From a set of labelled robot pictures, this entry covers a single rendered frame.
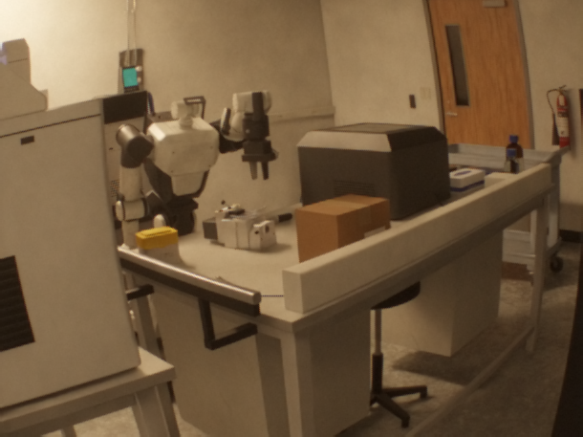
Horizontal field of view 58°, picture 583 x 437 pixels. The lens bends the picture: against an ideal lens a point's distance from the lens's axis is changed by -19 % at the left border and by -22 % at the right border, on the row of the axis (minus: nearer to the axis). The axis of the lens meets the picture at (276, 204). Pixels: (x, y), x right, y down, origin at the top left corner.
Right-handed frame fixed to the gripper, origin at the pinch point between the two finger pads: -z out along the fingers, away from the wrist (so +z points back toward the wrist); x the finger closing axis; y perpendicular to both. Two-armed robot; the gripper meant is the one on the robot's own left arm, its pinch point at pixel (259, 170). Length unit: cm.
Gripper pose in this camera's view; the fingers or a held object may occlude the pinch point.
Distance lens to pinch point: 214.4
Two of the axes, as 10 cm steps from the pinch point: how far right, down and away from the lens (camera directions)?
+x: 8.2, 0.5, -5.8
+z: -0.9, -9.8, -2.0
